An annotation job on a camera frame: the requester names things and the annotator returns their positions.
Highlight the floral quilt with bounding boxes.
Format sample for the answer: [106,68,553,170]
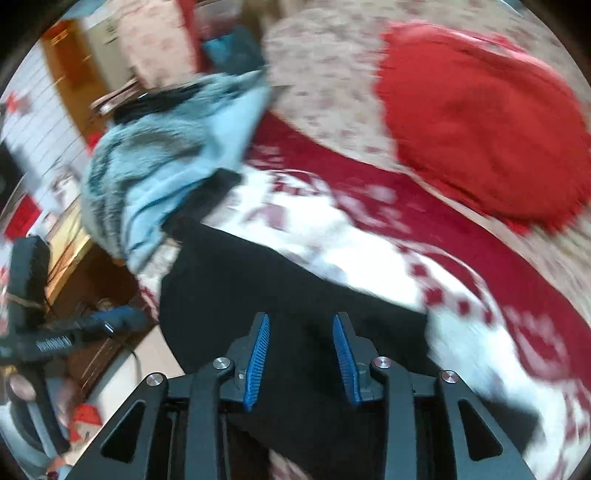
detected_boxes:
[261,0,591,324]

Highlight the blue plastic bag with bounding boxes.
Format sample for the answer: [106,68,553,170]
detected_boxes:
[203,25,266,77]

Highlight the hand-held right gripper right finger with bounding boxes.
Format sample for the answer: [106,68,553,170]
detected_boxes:
[332,312,539,480]

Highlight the person's left hand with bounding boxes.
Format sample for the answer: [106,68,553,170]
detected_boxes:
[7,371,38,403]

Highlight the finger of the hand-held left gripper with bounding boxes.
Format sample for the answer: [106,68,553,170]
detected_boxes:
[90,306,151,340]

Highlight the floral pillow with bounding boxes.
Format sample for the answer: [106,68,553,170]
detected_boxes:
[115,0,195,86]

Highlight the red and white patterned blanket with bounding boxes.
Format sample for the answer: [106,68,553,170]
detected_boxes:
[139,111,591,480]

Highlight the red heart-shaped ruffled pillow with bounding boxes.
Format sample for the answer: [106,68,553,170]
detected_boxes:
[376,21,591,236]

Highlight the black pants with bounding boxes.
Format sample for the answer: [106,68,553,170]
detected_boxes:
[159,217,543,480]

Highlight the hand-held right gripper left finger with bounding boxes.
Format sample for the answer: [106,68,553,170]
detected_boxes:
[65,312,270,480]

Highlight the light blue fleece garment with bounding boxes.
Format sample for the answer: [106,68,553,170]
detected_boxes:
[81,69,273,273]

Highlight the wooden cabinet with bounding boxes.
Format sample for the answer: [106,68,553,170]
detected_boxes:
[39,18,109,153]

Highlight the black cloth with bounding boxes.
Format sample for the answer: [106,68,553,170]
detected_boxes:
[113,85,199,123]

